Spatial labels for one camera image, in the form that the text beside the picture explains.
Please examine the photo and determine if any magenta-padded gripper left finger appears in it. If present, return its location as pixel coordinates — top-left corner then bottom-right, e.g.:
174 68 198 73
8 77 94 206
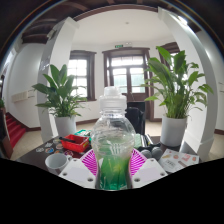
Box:
58 148 99 190

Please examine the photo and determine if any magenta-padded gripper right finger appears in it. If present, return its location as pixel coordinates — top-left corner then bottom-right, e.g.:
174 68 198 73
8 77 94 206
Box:
127 148 169 190

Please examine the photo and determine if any clear bottle with green label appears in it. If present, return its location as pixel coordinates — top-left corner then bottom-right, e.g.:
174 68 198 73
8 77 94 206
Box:
90 85 137 191

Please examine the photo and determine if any white mug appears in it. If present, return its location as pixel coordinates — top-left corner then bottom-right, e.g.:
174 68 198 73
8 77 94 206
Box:
44 152 74 175

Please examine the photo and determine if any red plastic box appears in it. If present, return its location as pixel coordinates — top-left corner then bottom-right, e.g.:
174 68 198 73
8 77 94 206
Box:
59 133 91 154

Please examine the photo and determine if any printed paper leaflet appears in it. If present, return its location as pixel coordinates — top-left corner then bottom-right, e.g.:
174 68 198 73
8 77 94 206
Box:
158 148 200 174

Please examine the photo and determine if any black chair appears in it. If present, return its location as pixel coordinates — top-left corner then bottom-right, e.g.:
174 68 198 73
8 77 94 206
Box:
124 101 148 136

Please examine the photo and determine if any small potted plant white pot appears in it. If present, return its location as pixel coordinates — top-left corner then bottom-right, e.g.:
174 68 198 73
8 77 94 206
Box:
31 63 88 138

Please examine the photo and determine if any large potted plant white pot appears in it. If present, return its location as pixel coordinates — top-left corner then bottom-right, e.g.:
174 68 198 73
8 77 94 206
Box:
141 45 214 148

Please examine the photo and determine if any dark-framed window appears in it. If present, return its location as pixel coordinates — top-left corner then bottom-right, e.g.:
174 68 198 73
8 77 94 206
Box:
159 41 182 68
69 49 98 102

